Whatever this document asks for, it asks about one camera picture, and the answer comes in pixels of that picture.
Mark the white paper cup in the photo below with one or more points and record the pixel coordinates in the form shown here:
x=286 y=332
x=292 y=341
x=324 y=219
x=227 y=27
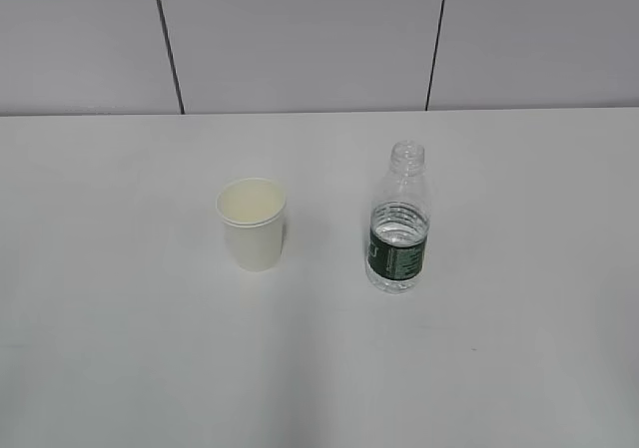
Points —
x=253 y=214

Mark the clear plastic water bottle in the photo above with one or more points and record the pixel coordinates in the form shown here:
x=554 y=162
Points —
x=399 y=221

